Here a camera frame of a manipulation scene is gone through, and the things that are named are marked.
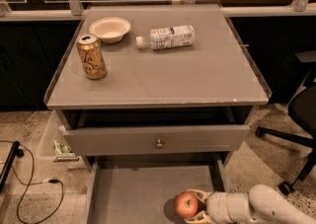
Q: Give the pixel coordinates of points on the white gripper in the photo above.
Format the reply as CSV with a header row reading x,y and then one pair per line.
x,y
217,205

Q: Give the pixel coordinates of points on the red apple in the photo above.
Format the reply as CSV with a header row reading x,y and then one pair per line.
x,y
186,204

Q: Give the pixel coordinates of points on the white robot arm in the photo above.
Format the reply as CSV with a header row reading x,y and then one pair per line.
x,y
260,205

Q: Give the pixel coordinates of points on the grey middle drawer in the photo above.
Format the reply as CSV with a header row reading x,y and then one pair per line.
x,y
143,192

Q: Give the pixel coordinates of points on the grey drawer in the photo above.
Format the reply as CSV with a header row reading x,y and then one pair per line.
x,y
143,192
93,141

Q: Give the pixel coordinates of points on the grey drawer cabinet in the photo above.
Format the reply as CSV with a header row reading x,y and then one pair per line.
x,y
212,82

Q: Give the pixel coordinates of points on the grey top drawer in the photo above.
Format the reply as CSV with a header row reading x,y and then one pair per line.
x,y
93,141

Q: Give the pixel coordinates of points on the clear plastic storage bin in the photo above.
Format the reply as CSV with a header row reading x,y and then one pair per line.
x,y
53,147

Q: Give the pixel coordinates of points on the clear plastic water bottle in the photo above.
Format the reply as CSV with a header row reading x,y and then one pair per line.
x,y
170,37

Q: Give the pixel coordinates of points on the gold beverage can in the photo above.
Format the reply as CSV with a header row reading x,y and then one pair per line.
x,y
89,50

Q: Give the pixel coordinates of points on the black floor stand bar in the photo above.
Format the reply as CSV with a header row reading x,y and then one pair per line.
x,y
8,163

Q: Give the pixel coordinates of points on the white paper bowl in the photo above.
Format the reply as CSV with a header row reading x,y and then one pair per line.
x,y
110,29

